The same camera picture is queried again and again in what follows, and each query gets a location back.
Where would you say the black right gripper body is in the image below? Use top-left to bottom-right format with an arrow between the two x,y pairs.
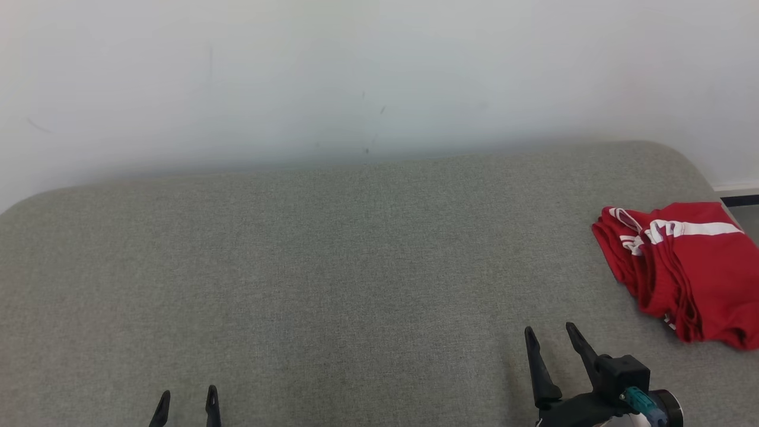
536,354 -> 684,427

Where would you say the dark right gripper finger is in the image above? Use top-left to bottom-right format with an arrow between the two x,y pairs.
566,322 -> 601,390
524,326 -> 563,410

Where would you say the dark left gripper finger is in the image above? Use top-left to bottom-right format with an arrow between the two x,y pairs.
205,385 -> 222,427
148,390 -> 171,427

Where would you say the red shorts white side stripe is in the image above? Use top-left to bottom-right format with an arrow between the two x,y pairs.
643,202 -> 759,351

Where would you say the teal right gripper connector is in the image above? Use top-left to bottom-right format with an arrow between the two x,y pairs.
625,386 -> 668,427

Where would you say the grey fabric sofa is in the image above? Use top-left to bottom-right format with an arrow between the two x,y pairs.
0,141 -> 759,427

